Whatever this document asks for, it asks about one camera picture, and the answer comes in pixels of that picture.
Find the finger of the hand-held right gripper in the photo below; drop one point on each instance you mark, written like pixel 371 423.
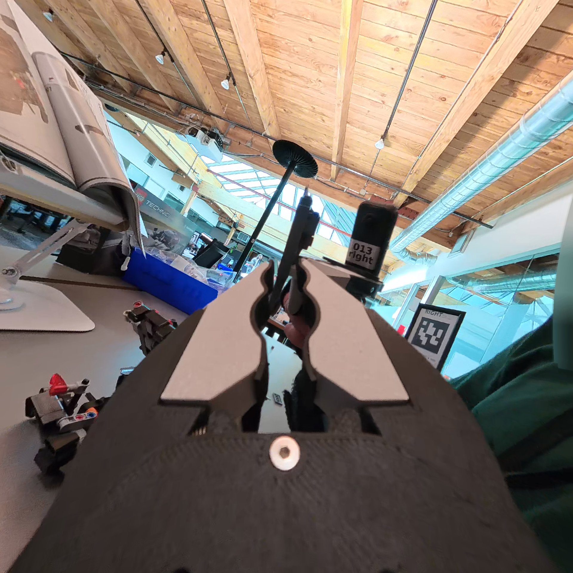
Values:
pixel 333 272

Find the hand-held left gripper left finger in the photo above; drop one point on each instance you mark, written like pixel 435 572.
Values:
pixel 210 353

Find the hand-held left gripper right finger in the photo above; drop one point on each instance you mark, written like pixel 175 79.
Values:
pixel 358 353

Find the grey lego wing assembly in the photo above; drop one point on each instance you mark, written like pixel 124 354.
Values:
pixel 297 241

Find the grey lego vehicle model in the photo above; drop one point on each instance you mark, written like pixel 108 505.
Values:
pixel 58 412

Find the lego set box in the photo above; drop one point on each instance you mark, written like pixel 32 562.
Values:
pixel 165 215

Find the framed white sign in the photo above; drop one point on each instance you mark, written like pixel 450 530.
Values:
pixel 432 333

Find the blue plastic bin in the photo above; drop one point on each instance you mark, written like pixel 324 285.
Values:
pixel 170 282

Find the clear plastic bags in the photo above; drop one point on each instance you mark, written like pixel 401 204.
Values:
pixel 197 268

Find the black pillar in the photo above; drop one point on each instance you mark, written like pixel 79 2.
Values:
pixel 264 219

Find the black finned lamp head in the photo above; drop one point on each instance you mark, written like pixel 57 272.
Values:
pixel 295 157

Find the white book stand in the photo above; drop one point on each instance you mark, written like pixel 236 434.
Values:
pixel 44 309

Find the person's green shirt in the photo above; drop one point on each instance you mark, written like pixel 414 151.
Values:
pixel 528 403

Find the white ceiling projector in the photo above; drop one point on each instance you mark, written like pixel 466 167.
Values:
pixel 203 139

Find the instruction booklet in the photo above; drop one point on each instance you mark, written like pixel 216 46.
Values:
pixel 67 112

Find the silver air duct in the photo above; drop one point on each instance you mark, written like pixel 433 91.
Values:
pixel 492 170
pixel 501 282

